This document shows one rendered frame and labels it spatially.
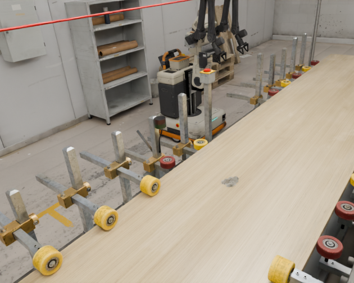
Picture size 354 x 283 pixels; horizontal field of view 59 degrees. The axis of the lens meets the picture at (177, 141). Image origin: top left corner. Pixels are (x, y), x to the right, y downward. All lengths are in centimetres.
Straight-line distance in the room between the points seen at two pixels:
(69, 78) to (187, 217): 343
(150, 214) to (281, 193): 56
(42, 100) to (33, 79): 28
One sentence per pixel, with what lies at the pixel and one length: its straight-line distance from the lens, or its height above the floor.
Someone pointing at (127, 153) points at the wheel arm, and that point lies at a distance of 183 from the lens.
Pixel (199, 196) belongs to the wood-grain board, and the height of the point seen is 90.
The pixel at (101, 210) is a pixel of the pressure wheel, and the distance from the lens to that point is 124.
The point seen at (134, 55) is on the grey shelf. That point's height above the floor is 74.
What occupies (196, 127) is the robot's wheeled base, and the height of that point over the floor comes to 27.
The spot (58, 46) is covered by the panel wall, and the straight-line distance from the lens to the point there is 434.
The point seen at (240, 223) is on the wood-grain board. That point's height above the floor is 90.
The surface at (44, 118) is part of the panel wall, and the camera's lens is 434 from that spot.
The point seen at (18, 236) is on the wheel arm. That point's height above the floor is 96.
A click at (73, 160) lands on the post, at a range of 134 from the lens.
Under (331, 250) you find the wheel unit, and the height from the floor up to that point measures 91.
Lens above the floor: 175
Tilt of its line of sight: 28 degrees down
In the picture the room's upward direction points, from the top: 4 degrees counter-clockwise
